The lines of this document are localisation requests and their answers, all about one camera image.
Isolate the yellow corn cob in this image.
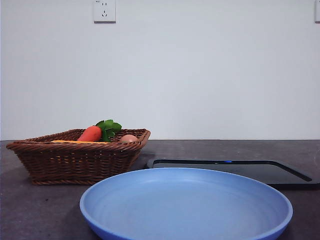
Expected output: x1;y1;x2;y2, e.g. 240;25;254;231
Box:
51;139;111;144

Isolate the blue round plate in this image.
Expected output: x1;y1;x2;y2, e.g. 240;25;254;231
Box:
79;167;294;240

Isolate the brown wicker basket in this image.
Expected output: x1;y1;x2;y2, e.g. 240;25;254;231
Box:
6;128;152;186

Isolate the brown egg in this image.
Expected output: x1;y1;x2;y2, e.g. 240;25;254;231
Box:
120;134;139;144

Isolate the orange carrot with green leaves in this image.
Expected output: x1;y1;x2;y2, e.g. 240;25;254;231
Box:
76;119;123;143

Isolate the black glass tray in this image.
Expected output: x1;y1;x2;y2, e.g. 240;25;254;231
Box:
146;159;320;191

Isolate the white wall socket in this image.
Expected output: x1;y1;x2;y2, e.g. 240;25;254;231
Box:
93;0;117;24

